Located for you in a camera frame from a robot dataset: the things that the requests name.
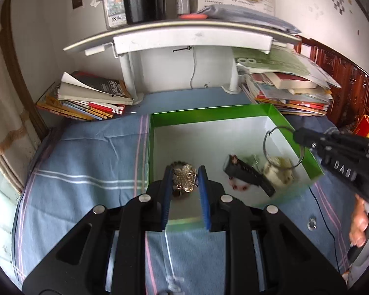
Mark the gold rhinestone brooch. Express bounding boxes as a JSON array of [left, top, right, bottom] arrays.
[[171, 161, 198, 198]]

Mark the pale green jewelry piece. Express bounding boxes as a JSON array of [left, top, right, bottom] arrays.
[[262, 157, 295, 190]]

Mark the person's right hand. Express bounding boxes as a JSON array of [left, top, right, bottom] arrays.
[[349, 194, 369, 248]]

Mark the red yellow gift box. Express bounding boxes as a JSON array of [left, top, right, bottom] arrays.
[[354, 115, 369, 138]]

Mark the red carved wooden headboard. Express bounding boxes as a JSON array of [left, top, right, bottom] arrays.
[[294, 36, 369, 131]]

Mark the right stack of books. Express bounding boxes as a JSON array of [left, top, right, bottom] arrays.
[[232, 45, 341, 116]]

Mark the stack of books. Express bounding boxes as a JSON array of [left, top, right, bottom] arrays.
[[36, 71, 134, 121], [232, 45, 341, 116]]

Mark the black wristband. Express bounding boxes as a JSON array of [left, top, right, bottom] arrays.
[[223, 155, 276, 197]]

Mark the green holographic cardboard box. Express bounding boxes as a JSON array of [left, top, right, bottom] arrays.
[[147, 103, 325, 231]]

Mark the beige curtain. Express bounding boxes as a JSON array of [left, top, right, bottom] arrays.
[[0, 0, 48, 192]]

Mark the left stack of books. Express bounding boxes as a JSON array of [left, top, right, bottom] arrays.
[[36, 71, 134, 121]]

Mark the white desk shelf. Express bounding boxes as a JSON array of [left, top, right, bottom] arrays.
[[63, 19, 301, 55]]

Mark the white shelf leg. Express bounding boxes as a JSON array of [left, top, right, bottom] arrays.
[[119, 51, 144, 105]]

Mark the black cable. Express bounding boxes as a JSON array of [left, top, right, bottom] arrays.
[[308, 186, 342, 274]]

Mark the white hanging cord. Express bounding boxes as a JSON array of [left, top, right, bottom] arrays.
[[189, 46, 198, 90]]

